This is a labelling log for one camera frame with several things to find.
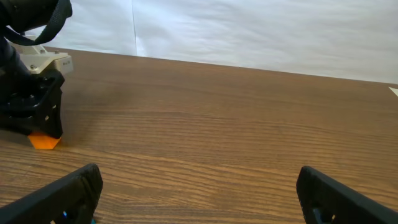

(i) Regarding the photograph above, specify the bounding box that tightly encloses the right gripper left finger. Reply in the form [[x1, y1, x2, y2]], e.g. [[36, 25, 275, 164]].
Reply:
[[0, 163, 104, 224]]

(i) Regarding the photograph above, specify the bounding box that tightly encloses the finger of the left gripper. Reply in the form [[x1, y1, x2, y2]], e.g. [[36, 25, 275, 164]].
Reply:
[[0, 107, 39, 136], [36, 88, 64, 140]]

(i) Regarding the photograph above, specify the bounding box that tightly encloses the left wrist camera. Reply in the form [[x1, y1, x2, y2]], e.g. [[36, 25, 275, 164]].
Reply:
[[8, 35, 75, 76]]

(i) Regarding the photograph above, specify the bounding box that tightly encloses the orange cube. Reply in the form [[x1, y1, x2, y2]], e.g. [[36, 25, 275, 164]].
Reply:
[[27, 131, 62, 151]]

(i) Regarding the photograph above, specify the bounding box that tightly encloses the black cable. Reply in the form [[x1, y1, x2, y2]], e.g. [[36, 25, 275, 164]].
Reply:
[[2, 0, 73, 47]]

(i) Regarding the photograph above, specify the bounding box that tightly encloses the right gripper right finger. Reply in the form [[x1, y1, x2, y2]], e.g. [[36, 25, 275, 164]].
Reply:
[[295, 166, 398, 224]]

